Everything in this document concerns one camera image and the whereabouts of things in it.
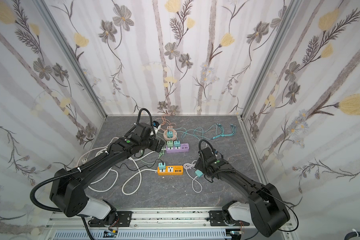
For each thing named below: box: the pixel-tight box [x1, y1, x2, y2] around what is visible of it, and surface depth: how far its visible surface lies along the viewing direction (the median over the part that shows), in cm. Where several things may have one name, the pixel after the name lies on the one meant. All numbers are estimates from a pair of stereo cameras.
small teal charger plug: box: [195, 169, 204, 178], surface depth 90 cm
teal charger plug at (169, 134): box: [166, 129, 174, 138], surface depth 103 cm
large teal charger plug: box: [158, 162, 166, 170], surface depth 88 cm
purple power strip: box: [165, 143, 190, 153], surface depth 100 cm
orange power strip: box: [156, 165, 184, 176], surface depth 90 cm
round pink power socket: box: [163, 126, 178, 141], surface depth 106 cm
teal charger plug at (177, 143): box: [173, 137, 181, 148], surface depth 97 cm
